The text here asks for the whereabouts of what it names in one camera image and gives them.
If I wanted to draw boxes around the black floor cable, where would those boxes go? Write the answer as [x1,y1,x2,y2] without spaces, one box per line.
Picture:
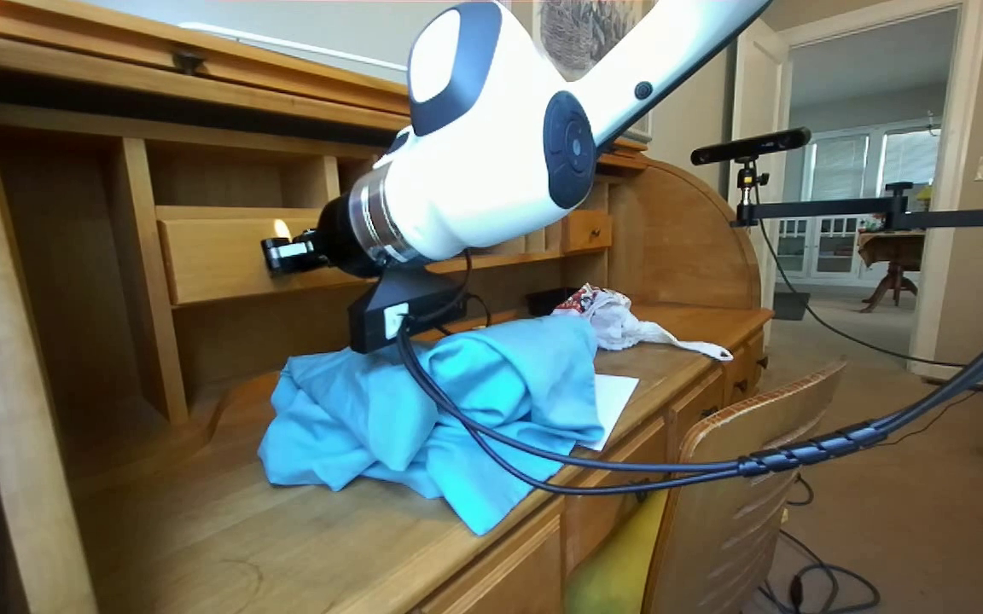
[753,471,884,614]

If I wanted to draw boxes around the white patterned cloth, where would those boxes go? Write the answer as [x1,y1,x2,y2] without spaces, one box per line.
[552,283,738,368]

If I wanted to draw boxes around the blue cloth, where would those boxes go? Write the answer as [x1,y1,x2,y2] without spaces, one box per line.
[255,312,607,538]

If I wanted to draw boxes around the black floor bin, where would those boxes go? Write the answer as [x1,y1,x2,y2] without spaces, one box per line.
[771,288,814,325]

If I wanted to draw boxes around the black bar camera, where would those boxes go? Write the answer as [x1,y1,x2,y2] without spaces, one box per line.
[690,127,815,169]

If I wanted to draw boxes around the wooden desk front drawer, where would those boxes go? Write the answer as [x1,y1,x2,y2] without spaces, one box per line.
[560,413,676,573]
[666,362,738,458]
[724,333,771,402]

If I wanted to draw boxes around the wooden roll-top desk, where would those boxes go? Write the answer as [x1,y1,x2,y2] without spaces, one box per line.
[0,0,776,614]

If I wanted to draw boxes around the black tripod stand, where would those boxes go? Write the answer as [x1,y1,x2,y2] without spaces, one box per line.
[776,118,948,288]

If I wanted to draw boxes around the wooden chair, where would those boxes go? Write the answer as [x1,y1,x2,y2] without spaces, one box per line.
[637,359,850,614]

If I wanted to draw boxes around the thin black camera cable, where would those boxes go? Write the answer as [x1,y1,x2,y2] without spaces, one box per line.
[753,219,983,374]

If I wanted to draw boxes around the dark pedestal table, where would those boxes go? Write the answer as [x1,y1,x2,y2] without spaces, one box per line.
[857,229,928,314]

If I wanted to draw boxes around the white paper sheet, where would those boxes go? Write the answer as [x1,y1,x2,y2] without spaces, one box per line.
[590,372,641,455]

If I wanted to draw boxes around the yellow-green seat cushion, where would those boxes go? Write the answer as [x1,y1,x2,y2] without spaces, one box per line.
[560,484,673,614]

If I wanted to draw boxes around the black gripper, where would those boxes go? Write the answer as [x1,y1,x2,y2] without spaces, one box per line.
[260,196,391,283]

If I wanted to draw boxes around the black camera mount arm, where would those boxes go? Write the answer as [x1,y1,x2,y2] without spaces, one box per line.
[731,161,983,233]

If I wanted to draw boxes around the small wooden drawer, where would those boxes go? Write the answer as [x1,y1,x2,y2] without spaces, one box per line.
[153,201,377,312]
[560,205,617,255]

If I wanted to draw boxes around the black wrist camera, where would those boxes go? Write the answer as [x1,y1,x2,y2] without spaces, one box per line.
[344,266,475,359]

